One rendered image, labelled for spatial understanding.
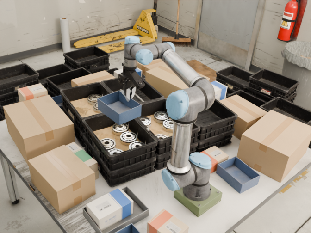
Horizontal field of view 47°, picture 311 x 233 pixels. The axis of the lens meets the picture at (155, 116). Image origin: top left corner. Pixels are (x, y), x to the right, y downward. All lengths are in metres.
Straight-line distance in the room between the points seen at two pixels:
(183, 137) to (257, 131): 0.77
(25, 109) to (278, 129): 1.59
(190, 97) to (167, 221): 0.63
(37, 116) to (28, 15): 3.06
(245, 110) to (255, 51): 2.68
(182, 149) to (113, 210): 0.46
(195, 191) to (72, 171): 0.64
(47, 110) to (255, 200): 1.36
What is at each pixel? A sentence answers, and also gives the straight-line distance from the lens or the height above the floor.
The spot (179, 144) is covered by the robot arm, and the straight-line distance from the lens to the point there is 1.60.
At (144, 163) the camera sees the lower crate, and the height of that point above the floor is 0.80.
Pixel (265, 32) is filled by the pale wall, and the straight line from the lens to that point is 5.00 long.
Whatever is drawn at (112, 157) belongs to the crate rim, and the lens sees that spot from 1.87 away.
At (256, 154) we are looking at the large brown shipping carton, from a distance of 2.21.
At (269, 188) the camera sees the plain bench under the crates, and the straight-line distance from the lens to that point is 2.18.
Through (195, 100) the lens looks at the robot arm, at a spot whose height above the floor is 1.38.
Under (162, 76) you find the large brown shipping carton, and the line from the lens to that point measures 2.74.
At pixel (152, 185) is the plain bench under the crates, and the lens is 2.04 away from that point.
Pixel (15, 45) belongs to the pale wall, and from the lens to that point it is 5.25.
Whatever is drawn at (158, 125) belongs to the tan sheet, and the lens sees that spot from 2.28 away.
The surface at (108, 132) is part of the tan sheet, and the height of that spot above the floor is 0.83.
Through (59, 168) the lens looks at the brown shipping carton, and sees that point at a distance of 1.93.
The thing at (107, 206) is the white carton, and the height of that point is 0.79.
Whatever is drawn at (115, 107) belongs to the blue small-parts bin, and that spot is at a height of 1.07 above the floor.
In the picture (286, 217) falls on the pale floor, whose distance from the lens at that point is 3.06.
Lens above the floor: 2.12
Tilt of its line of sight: 33 degrees down
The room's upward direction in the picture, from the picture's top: 4 degrees clockwise
